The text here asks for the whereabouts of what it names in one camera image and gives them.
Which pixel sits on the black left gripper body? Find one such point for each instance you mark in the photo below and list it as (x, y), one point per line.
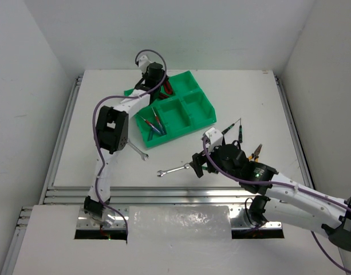
(160, 86)

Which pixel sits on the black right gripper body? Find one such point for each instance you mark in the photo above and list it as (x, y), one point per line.
(215, 158)

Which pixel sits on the red utility knife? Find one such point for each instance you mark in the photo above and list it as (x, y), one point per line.
(163, 96)
(168, 88)

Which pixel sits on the green-black screwdriver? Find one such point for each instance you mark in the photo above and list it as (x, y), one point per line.
(230, 126)
(240, 132)

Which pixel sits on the blue screwdriver red collar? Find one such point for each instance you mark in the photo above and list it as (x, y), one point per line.
(151, 125)

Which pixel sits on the silver wrench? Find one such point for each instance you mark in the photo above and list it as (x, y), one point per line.
(143, 155)
(162, 173)

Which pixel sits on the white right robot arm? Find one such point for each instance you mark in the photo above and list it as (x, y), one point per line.
(277, 198)

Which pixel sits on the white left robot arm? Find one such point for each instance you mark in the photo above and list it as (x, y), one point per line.
(110, 127)

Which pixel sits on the yellow pliers right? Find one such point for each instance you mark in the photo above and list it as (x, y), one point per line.
(255, 155)

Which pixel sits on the green six-compartment tray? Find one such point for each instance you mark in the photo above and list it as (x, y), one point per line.
(184, 112)

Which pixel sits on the white foreground cover panel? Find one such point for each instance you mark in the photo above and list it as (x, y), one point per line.
(164, 240)

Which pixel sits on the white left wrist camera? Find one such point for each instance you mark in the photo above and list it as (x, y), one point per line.
(143, 62)

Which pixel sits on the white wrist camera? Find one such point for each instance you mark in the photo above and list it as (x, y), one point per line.
(143, 62)
(213, 138)

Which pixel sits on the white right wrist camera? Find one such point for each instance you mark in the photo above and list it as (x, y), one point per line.
(213, 138)

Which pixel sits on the aluminium front rail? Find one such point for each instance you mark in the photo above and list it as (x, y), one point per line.
(151, 196)

